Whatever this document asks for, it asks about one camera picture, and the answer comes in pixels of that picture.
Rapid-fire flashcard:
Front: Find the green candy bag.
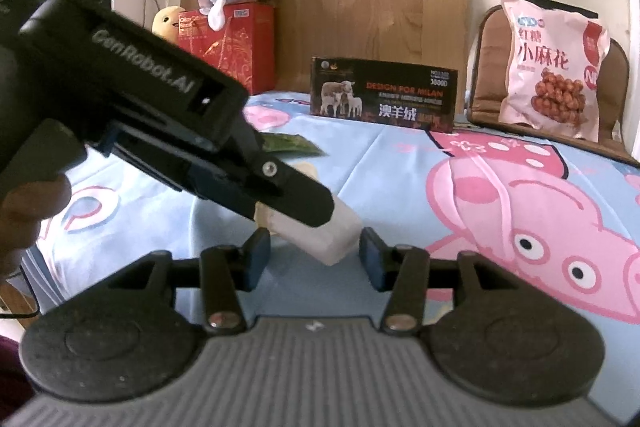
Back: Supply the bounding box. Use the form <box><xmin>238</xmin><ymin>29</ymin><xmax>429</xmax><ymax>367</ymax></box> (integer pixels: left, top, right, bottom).
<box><xmin>260</xmin><ymin>132</ymin><xmax>324</xmax><ymax>156</ymax></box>

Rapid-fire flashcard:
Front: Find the brown chair cushion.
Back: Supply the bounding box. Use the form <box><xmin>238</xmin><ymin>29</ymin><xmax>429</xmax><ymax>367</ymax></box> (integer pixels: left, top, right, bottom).
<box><xmin>468</xmin><ymin>0</ymin><xmax>639</xmax><ymax>166</ymax></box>

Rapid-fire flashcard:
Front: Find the large pink snack bag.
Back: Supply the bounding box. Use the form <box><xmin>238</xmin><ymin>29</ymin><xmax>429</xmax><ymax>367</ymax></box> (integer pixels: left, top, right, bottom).
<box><xmin>498</xmin><ymin>0</ymin><xmax>611</xmax><ymax>142</ymax></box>

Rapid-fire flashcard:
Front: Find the person's left hand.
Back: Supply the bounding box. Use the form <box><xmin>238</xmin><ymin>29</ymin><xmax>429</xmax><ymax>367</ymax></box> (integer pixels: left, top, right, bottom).
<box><xmin>0</xmin><ymin>174</ymin><xmax>72</xmax><ymax>279</ymax></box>

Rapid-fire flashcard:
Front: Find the red gift bag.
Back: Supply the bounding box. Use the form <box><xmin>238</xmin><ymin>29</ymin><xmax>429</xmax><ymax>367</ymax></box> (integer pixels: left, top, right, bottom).
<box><xmin>178</xmin><ymin>3</ymin><xmax>276</xmax><ymax>95</ymax></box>

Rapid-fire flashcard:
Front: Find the Peppa Pig bed sheet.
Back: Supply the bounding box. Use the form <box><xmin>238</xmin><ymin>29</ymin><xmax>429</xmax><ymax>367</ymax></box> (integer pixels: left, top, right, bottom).
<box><xmin>23</xmin><ymin>93</ymin><xmax>639</xmax><ymax>421</ymax></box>

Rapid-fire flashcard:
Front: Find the yellow duck plush toy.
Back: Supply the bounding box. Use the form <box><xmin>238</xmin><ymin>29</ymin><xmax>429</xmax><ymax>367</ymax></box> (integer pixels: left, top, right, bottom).
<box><xmin>152</xmin><ymin>5</ymin><xmax>184</xmax><ymax>44</ymax></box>

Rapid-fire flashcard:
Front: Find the black cardboard storage box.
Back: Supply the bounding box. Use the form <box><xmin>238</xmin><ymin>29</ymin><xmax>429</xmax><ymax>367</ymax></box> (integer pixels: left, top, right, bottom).
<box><xmin>310</xmin><ymin>57</ymin><xmax>458</xmax><ymax>132</ymax></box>

